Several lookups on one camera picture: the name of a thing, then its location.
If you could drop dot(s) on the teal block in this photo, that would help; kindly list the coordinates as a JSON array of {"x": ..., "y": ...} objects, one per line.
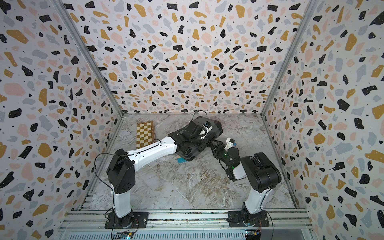
[{"x": 181, "y": 160}]

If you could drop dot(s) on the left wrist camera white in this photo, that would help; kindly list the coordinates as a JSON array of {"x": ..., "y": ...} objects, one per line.
[{"x": 206, "y": 129}]

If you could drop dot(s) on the right circuit board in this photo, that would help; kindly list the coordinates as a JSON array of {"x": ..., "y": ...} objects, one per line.
[{"x": 253, "y": 234}]

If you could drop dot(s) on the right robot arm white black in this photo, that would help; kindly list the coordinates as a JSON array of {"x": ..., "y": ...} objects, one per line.
[{"x": 262, "y": 175}]

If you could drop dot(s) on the metal corner frame post left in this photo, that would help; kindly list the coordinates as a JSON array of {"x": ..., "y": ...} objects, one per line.
[{"x": 64, "y": 15}]

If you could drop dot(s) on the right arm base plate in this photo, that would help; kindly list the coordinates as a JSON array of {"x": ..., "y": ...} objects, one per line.
[{"x": 239, "y": 219}]

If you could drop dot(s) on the metal corner frame post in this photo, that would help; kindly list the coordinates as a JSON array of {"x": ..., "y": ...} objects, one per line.
[
  {"x": 64, "y": 15},
  {"x": 290, "y": 54}
]

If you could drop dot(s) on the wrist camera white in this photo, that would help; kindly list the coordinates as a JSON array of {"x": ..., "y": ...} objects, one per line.
[
  {"x": 230, "y": 143},
  {"x": 206, "y": 129}
]

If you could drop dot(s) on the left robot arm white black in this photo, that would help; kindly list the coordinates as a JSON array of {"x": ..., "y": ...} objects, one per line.
[{"x": 124, "y": 165}]

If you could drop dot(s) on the wooden chess board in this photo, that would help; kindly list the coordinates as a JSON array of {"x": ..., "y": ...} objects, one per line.
[{"x": 145, "y": 134}]

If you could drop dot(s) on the aluminium mounting rail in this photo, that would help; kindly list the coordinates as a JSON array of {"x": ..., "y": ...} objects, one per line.
[{"x": 285, "y": 224}]

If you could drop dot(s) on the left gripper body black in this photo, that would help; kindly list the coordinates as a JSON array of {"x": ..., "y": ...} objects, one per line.
[{"x": 197, "y": 141}]

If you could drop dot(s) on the metal corner frame post right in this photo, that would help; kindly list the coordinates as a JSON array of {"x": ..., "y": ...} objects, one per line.
[{"x": 290, "y": 54}]

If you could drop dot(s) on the circuit board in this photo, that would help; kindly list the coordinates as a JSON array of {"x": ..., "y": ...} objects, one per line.
[
  {"x": 123, "y": 236},
  {"x": 253, "y": 234}
]

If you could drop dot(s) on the dark grey poker case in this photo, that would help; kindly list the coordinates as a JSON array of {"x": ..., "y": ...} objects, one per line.
[{"x": 189, "y": 151}]

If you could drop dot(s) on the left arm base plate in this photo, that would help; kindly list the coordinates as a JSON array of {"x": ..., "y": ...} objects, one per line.
[{"x": 133, "y": 220}]

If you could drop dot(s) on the left circuit board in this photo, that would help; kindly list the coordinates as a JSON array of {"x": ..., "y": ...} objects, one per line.
[{"x": 123, "y": 236}]

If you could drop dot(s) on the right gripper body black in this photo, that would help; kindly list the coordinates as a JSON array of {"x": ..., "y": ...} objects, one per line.
[{"x": 222, "y": 155}]

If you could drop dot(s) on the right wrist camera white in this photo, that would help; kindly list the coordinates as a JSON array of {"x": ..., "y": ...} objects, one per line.
[{"x": 230, "y": 143}]

